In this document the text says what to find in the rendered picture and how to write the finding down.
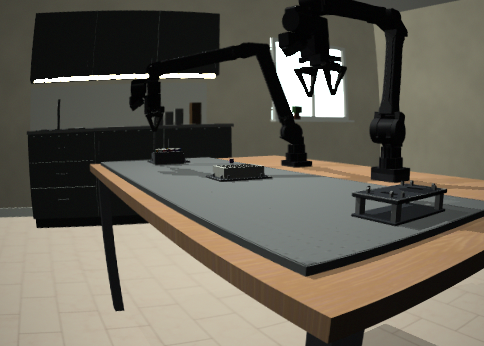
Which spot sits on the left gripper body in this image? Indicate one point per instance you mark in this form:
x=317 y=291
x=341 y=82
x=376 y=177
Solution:
x=318 y=59

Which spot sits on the white grid rack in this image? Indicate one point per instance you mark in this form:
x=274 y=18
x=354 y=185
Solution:
x=238 y=171

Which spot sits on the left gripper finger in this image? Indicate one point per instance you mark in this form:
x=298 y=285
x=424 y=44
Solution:
x=327 y=68
x=313 y=73

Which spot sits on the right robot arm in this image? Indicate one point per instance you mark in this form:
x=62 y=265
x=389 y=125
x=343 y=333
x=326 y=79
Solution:
x=292 y=131

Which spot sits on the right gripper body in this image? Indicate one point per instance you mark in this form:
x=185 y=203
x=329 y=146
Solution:
x=157 y=109

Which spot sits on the grey curved work surface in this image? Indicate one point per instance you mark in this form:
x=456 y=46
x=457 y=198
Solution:
x=305 y=226

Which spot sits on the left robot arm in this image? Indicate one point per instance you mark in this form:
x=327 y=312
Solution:
x=303 y=20

